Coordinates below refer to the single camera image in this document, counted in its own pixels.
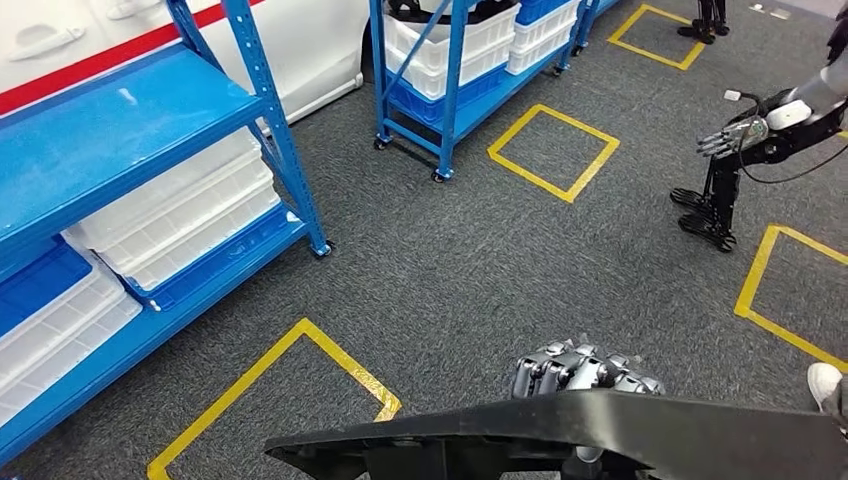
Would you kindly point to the bystander robot grey hand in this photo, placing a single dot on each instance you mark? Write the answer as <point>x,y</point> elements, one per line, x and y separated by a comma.
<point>745,132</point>

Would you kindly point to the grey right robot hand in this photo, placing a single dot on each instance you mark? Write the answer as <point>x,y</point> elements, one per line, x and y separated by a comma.
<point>570,371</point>

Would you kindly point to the black plastic plate holder part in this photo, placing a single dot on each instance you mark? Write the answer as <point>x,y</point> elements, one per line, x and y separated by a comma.
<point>662,430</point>

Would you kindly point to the blue metal shelf rack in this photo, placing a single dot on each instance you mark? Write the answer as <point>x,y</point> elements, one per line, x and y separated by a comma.
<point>99,132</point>
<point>452,99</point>

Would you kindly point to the bystander humanoid robot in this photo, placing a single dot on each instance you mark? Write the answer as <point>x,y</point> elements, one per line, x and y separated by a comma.
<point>722,185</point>

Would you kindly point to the black robot legs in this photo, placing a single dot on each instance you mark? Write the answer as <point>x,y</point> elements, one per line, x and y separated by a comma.
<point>705,30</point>

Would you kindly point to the white plastic crate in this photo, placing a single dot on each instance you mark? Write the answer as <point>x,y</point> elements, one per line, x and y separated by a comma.
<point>536,58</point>
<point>490,36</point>
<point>60,318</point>
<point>487,66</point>
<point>86,358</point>
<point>199,248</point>
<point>543,34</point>
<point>166,192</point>

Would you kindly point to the person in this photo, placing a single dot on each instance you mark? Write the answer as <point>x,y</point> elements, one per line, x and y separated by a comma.
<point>825,384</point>

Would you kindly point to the black parts pile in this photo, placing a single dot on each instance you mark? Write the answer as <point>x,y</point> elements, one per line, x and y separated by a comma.
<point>490,10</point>

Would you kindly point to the white car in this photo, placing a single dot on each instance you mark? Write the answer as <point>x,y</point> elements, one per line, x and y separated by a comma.
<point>318,40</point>

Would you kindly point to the red barrier belt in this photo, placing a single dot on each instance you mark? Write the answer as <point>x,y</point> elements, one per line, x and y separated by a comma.
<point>99,63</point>

